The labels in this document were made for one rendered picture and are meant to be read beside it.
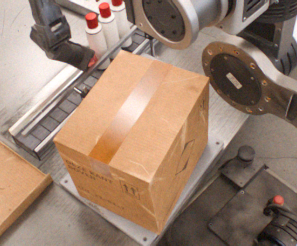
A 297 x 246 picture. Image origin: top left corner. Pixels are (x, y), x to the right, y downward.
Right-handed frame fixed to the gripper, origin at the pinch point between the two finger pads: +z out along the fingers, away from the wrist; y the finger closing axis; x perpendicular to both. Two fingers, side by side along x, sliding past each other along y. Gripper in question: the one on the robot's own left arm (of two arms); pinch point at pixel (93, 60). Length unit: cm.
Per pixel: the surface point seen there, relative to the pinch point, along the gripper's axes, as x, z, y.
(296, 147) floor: 8, 116, -49
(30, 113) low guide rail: 20.8, -13.8, 3.8
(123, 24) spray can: -13.7, 5.5, -1.8
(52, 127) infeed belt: 21.9, -10.4, -2.8
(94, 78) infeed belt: 5.3, 3.0, -0.8
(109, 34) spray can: -9.4, 0.4, -1.7
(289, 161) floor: 15, 110, -50
